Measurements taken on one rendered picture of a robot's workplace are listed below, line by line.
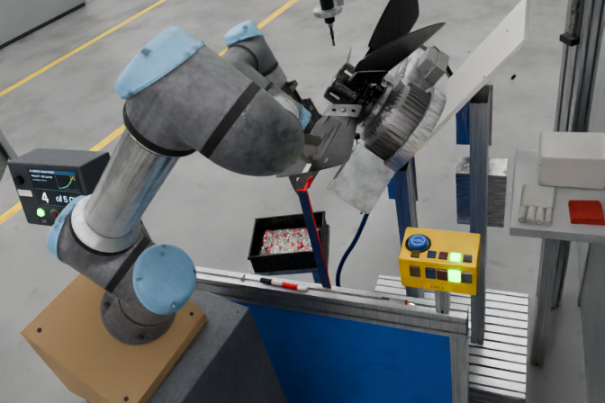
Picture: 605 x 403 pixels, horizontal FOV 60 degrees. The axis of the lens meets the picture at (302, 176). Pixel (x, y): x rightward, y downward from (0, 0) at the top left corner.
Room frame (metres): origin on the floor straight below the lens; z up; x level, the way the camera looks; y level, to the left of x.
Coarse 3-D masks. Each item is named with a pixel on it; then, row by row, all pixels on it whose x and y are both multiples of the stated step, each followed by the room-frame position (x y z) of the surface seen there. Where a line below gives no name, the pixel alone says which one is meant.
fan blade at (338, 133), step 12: (324, 120) 1.20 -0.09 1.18; (336, 120) 1.19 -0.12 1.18; (348, 120) 1.17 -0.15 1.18; (312, 132) 1.17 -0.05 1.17; (324, 132) 1.14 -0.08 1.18; (336, 132) 1.13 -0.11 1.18; (348, 132) 1.11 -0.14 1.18; (324, 144) 1.09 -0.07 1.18; (336, 144) 1.07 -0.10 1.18; (348, 144) 1.06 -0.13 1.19; (312, 156) 1.06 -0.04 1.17; (324, 156) 1.04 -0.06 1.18; (336, 156) 1.02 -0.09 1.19; (348, 156) 1.00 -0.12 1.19; (300, 168) 1.04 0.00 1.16; (312, 168) 1.01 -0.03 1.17; (324, 168) 0.99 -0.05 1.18
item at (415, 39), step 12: (432, 24) 1.10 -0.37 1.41; (444, 24) 1.13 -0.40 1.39; (408, 36) 1.08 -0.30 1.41; (420, 36) 1.13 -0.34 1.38; (384, 48) 1.08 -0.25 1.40; (396, 48) 1.13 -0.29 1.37; (408, 48) 1.16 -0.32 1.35; (360, 60) 1.10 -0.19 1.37; (372, 60) 1.16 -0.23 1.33; (384, 60) 1.19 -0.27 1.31; (396, 60) 1.20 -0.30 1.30
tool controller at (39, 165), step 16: (16, 160) 1.26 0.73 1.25; (32, 160) 1.24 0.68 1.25; (48, 160) 1.23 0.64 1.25; (64, 160) 1.21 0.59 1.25; (80, 160) 1.19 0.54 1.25; (96, 160) 1.19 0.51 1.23; (16, 176) 1.23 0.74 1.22; (32, 176) 1.22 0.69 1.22; (48, 176) 1.19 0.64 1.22; (64, 176) 1.16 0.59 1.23; (80, 176) 1.14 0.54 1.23; (96, 176) 1.17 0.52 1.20; (32, 192) 1.22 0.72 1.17; (64, 192) 1.16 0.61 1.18; (80, 192) 1.14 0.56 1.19; (32, 208) 1.21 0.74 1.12; (48, 208) 1.19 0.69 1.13; (48, 224) 1.19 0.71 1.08
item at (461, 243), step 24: (408, 240) 0.80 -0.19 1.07; (432, 240) 0.79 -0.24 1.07; (456, 240) 0.77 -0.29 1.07; (480, 240) 0.76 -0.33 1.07; (408, 264) 0.75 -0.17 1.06; (432, 264) 0.73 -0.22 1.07; (456, 264) 0.71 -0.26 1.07; (480, 264) 0.76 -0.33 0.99; (432, 288) 0.73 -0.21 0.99; (456, 288) 0.71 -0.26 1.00
